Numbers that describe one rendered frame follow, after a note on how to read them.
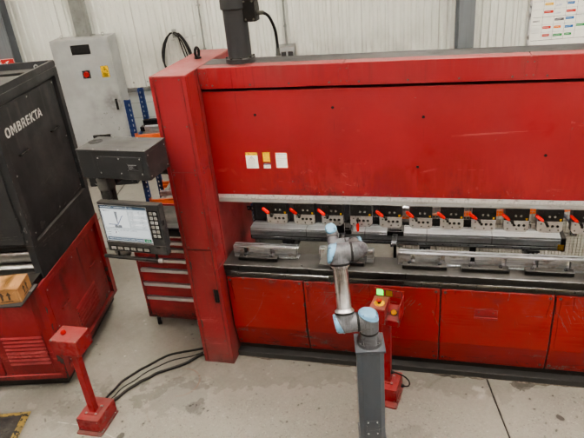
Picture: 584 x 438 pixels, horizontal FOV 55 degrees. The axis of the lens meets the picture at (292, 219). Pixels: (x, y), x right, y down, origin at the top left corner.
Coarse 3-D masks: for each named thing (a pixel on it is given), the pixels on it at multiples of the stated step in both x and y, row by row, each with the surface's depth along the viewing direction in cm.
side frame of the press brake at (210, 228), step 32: (192, 64) 375; (160, 96) 357; (192, 96) 358; (160, 128) 367; (192, 128) 362; (192, 160) 373; (192, 192) 384; (192, 224) 397; (224, 224) 419; (192, 256) 409; (224, 256) 422; (192, 288) 423; (224, 288) 423; (224, 320) 431; (224, 352) 447
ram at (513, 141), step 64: (256, 128) 374; (320, 128) 364; (384, 128) 354; (448, 128) 344; (512, 128) 336; (576, 128) 327; (256, 192) 397; (320, 192) 385; (384, 192) 374; (448, 192) 363; (512, 192) 354; (576, 192) 344
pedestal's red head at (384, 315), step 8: (376, 288) 380; (376, 296) 382; (384, 296) 381; (384, 304) 373; (392, 304) 378; (400, 304) 366; (384, 312) 368; (400, 312) 369; (384, 320) 371; (392, 320) 369; (400, 320) 371
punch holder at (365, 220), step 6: (354, 204) 383; (354, 210) 385; (360, 210) 384; (366, 210) 383; (372, 210) 386; (354, 216) 387; (360, 216) 386; (366, 216) 385; (372, 216) 391; (354, 222) 389; (360, 222) 388; (366, 222) 387; (372, 222) 388
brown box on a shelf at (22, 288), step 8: (0, 280) 382; (8, 280) 380; (16, 280) 380; (24, 280) 382; (0, 288) 372; (8, 288) 371; (16, 288) 371; (24, 288) 380; (32, 288) 389; (0, 296) 371; (8, 296) 372; (16, 296) 373; (24, 296) 379; (0, 304) 374; (8, 304) 374; (16, 304) 373
